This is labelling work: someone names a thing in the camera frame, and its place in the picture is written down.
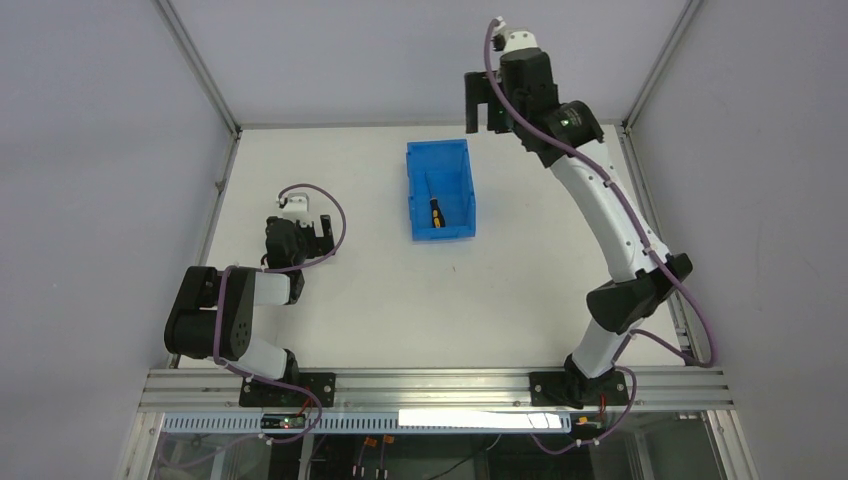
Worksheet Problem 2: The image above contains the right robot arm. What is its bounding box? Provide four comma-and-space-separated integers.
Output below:
464, 47, 693, 408

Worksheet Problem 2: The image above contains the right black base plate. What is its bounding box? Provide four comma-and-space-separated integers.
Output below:
528, 370, 629, 410

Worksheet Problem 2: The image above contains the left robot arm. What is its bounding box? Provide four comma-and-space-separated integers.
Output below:
164, 215, 335, 389

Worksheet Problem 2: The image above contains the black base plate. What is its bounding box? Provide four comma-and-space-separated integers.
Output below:
528, 370, 629, 410
238, 371, 337, 408

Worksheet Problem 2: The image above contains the slotted cable duct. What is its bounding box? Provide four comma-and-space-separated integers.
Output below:
162, 409, 572, 435

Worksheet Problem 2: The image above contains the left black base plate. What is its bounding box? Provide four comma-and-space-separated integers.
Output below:
238, 371, 337, 408

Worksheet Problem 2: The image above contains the blue plastic bin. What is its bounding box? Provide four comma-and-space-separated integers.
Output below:
406, 139, 477, 242

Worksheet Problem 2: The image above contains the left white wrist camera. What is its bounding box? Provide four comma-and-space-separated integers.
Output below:
278, 192, 314, 228

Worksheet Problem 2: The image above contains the aluminium front rail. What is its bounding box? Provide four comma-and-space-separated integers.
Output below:
139, 366, 735, 413

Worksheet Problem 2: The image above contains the small electronics board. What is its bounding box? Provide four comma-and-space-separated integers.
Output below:
260, 414, 307, 430

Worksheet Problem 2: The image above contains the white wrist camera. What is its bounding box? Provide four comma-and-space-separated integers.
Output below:
491, 17, 538, 54
278, 192, 314, 228

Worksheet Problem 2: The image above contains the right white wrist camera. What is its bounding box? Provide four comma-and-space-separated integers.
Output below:
491, 17, 538, 54

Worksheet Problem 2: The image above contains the black yellow screwdriver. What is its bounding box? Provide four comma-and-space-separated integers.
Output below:
425, 173, 445, 229

